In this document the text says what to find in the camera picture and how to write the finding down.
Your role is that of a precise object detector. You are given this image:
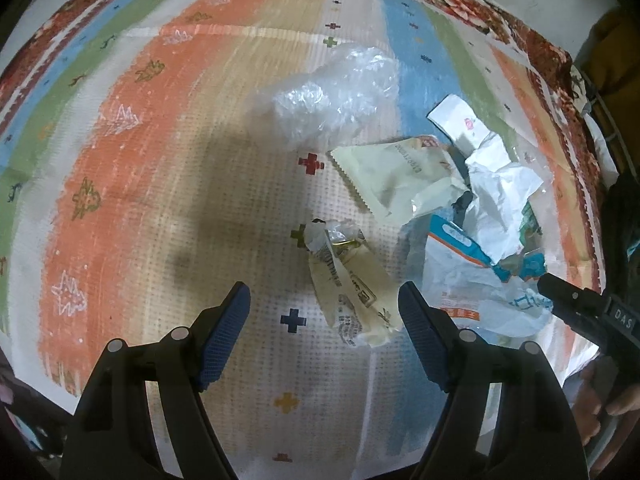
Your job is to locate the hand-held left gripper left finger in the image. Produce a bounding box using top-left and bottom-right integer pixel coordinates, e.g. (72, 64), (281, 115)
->
(60, 281), (252, 480)

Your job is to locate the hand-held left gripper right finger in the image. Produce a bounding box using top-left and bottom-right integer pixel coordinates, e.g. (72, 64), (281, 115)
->
(397, 281), (591, 480)

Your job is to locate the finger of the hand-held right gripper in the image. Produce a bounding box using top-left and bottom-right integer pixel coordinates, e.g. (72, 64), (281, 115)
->
(537, 272), (608, 322)

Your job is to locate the white and blue plastic bag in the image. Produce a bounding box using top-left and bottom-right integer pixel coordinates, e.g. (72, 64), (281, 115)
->
(407, 212), (556, 338)

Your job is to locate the long cream snack wrapper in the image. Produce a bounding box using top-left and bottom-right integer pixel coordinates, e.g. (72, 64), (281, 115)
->
(302, 219), (403, 350)

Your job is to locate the white paper wrapper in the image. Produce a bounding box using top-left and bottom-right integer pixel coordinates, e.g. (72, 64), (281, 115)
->
(462, 132), (546, 266)

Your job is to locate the beige zigzag-edged wrapper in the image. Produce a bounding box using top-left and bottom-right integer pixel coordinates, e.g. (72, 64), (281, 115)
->
(327, 135), (471, 221)

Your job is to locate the clear plastic bag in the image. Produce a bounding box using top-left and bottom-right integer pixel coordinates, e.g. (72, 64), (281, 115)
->
(257, 44), (401, 151)

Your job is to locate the person's right hand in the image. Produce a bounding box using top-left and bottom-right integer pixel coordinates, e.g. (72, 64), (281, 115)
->
(572, 355), (640, 448)

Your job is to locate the striped colourful mat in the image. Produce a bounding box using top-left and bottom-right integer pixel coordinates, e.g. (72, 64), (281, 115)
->
(0, 0), (608, 480)

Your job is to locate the white metal rack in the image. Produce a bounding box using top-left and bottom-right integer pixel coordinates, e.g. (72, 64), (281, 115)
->
(582, 80), (626, 171)

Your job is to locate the small white flower-print packet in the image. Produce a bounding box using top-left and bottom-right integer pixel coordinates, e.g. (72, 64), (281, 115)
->
(426, 94), (493, 153)

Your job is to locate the yellow garment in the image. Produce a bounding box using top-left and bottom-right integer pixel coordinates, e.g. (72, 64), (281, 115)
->
(575, 5), (640, 111)

